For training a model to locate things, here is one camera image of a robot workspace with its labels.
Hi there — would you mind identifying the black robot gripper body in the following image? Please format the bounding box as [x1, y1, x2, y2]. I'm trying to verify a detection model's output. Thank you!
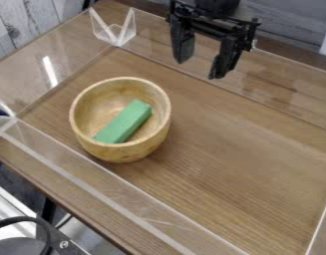
[167, 0, 261, 51]

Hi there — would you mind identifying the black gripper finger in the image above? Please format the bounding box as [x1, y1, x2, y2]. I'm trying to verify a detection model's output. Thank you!
[208, 36, 243, 79]
[171, 16, 195, 64]

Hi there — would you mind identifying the green rectangular block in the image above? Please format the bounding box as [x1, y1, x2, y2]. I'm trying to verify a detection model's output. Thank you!
[94, 100, 153, 143]

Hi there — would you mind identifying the light brown wooden bowl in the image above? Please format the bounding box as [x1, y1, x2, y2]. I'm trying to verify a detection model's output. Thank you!
[70, 77, 172, 162]

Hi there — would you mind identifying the black table leg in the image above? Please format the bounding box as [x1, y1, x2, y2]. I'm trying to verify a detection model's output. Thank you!
[42, 198, 58, 223]

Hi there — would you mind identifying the clear acrylic corner bracket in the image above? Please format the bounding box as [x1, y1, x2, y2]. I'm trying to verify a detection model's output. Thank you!
[90, 8, 137, 47]

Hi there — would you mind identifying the clear acrylic tray wall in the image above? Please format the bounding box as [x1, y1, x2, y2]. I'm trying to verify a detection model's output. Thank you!
[0, 1, 326, 255]

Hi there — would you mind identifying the black metal bracket with screw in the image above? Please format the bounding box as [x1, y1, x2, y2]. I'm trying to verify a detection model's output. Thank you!
[50, 227, 92, 255]

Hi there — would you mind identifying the black cable loop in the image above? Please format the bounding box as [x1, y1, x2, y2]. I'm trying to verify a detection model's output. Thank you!
[0, 215, 54, 255]

